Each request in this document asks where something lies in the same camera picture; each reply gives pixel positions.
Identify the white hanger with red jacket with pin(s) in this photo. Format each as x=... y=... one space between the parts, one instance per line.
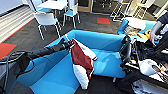
x=67 y=36

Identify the red and white jacket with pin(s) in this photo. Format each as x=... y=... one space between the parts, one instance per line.
x=83 y=63

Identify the white and blue chair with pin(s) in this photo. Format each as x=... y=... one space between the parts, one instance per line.
x=46 y=18
x=71 y=13

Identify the large blue sofa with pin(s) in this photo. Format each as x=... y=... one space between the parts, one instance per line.
x=50 y=76

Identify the small blue sofa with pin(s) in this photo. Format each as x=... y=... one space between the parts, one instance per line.
x=122 y=26

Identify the white high stool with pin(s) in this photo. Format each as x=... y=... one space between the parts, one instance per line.
x=118 y=6

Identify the white cushion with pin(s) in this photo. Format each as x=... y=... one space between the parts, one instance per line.
x=136 y=23

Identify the orange object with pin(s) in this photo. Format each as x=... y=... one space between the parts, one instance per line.
x=144 y=34

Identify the black cart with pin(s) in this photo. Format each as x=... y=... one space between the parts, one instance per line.
x=143 y=80

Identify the yellow round stool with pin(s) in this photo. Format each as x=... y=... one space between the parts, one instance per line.
x=141 y=5

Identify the white rounded bag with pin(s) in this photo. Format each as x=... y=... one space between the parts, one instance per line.
x=148 y=66

